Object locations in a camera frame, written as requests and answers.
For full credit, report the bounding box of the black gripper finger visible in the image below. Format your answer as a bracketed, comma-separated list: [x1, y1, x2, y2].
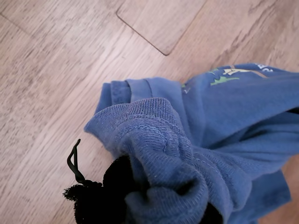
[63, 155, 134, 224]
[205, 203, 225, 224]

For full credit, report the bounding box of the blue printed T-shirt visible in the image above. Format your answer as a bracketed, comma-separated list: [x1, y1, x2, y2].
[84, 62, 299, 224]

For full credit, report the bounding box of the black twisted wire tie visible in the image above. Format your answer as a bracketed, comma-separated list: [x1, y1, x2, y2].
[67, 139, 103, 187]

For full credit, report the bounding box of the wooden table cable hatch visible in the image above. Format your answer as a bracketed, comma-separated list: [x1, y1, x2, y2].
[116, 0, 207, 56]

